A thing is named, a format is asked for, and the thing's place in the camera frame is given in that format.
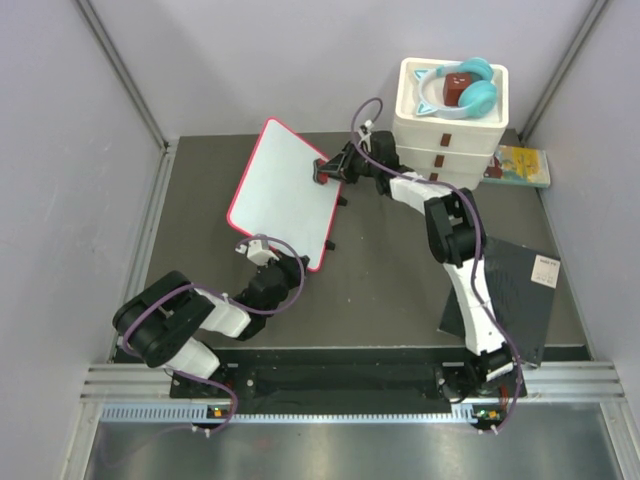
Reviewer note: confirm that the red bone-shaped eraser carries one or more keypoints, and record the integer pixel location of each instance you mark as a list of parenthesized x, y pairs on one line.
[(320, 175)]

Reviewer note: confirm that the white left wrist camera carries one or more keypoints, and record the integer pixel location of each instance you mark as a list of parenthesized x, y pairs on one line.
[(257, 251)]

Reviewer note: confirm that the dark red cube toy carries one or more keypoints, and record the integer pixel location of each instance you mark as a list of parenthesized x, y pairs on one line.
[(454, 86)]

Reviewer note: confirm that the teal cat-ear headphones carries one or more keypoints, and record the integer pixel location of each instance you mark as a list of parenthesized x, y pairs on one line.
[(468, 91)]

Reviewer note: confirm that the colourful picture book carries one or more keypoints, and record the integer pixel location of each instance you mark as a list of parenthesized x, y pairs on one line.
[(518, 166)]

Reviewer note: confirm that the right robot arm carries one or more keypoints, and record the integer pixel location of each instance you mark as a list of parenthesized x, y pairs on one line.
[(456, 240)]

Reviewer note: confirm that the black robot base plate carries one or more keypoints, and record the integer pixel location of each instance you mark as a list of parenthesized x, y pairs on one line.
[(426, 380)]

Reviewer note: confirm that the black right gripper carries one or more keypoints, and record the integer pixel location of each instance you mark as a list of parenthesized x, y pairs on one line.
[(334, 168)]

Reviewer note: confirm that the pink framed whiteboard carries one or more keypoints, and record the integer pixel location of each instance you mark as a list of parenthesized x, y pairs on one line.
[(278, 197)]

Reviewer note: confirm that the white three-drawer storage box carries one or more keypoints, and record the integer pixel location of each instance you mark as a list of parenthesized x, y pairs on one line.
[(452, 151)]

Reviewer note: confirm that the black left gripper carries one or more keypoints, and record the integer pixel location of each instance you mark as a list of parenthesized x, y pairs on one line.
[(290, 267)]

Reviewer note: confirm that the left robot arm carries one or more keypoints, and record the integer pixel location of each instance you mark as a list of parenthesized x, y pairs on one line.
[(166, 337)]

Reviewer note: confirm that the dark grey notebook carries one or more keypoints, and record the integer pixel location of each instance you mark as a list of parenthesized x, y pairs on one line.
[(521, 285)]

